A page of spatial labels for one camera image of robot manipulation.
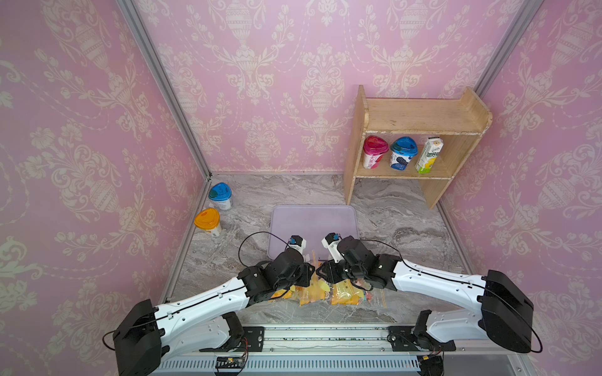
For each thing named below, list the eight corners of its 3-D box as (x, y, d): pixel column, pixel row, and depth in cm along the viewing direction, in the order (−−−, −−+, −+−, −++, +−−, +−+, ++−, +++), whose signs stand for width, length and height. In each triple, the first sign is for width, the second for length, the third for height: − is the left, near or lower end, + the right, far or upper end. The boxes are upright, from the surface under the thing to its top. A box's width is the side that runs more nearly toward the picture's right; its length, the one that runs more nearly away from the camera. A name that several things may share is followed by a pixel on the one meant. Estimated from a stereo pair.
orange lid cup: (201, 239, 99) (191, 226, 91) (207, 222, 105) (198, 207, 97) (222, 239, 99) (215, 226, 91) (227, 221, 105) (220, 207, 97)
